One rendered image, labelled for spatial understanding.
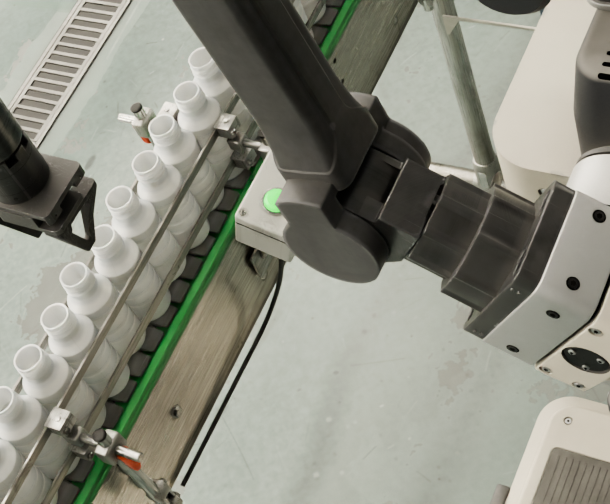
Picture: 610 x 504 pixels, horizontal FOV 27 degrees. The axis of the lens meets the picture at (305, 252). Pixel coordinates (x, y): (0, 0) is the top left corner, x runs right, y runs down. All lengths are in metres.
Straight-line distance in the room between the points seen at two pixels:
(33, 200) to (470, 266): 0.46
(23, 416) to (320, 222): 0.71
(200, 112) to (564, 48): 0.68
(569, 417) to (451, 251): 1.42
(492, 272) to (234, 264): 0.90
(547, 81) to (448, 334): 1.67
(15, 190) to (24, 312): 1.97
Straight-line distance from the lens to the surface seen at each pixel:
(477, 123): 2.60
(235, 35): 0.78
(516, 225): 0.88
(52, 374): 1.52
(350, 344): 2.74
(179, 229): 1.66
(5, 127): 1.12
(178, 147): 1.64
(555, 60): 1.09
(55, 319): 1.55
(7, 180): 1.15
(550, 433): 2.27
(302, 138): 0.84
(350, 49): 1.93
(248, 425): 2.72
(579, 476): 2.23
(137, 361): 1.64
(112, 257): 1.56
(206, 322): 1.71
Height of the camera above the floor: 2.30
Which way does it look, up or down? 52 degrees down
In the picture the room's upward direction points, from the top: 27 degrees counter-clockwise
